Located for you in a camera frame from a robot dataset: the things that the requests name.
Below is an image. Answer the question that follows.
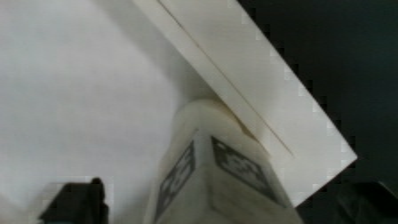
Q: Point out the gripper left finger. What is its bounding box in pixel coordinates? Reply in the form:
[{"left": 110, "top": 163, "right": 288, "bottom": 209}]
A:
[{"left": 39, "top": 178, "right": 108, "bottom": 224}]

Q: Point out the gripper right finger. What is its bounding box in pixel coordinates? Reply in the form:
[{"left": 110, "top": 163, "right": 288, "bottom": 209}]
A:
[{"left": 332, "top": 182, "right": 398, "bottom": 224}]

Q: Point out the white table leg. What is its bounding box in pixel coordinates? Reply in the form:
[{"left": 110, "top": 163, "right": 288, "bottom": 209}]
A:
[{"left": 142, "top": 99, "right": 304, "bottom": 224}]

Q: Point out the white U-shaped boundary wall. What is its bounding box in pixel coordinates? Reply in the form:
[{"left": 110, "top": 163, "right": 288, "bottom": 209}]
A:
[{"left": 156, "top": 0, "right": 359, "bottom": 208}]

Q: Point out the white square table top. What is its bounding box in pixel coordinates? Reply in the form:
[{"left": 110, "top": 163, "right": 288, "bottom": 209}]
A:
[{"left": 0, "top": 0, "right": 231, "bottom": 224}]

